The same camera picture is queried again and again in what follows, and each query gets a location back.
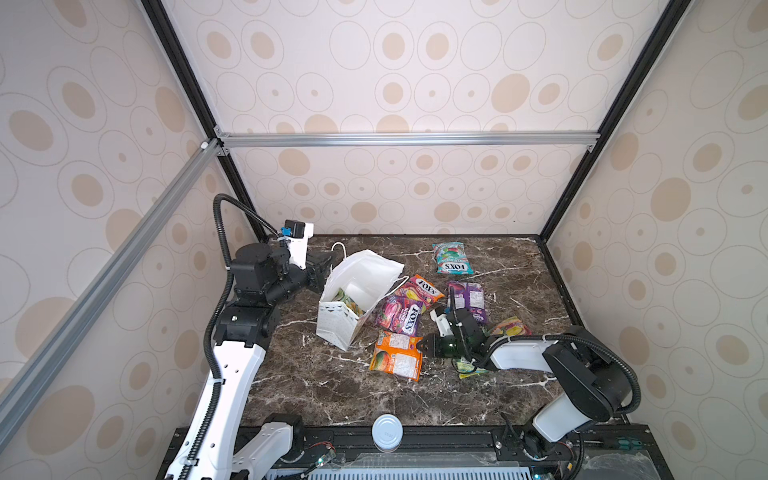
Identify green candy packet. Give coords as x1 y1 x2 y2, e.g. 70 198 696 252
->
333 289 364 317

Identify orange candy packet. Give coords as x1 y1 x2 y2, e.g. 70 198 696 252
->
369 331 423 382

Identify white paper bag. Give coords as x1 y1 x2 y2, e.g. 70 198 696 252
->
316 242 404 351

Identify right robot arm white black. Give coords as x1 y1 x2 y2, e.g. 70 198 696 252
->
417 309 642 458

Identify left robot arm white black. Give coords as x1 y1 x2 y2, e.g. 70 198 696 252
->
165 194 337 479

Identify yellow green Fox's packet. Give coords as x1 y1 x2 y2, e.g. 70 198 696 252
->
452 358 487 379

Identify purple candy packet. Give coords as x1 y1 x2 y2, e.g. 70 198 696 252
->
447 281 488 325

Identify red yellow Fox's packet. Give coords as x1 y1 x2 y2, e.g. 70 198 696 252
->
489 316 532 336

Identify orange red Fox's packet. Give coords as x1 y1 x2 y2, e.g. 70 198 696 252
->
394 275 445 313

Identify pink Fox's berries packet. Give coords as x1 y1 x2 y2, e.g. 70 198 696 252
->
374 296 424 337

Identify teal Fox's candy packet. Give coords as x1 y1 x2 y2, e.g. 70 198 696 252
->
433 242 474 275

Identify white round cap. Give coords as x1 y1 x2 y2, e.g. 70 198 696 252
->
371 414 404 453

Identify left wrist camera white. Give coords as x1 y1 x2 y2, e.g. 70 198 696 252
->
281 220 314 269

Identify horizontal aluminium rail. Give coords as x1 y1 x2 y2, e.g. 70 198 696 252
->
220 130 600 149

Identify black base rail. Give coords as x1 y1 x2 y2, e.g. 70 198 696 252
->
260 424 673 479

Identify left diagonal aluminium rail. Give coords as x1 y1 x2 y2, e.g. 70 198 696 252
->
1 138 223 449

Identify left black frame post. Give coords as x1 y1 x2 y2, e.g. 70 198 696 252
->
140 0 255 209

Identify black frame post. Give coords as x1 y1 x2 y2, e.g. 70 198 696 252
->
539 0 693 245
140 0 255 209

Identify right black frame post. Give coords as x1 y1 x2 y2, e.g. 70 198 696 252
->
539 0 693 245

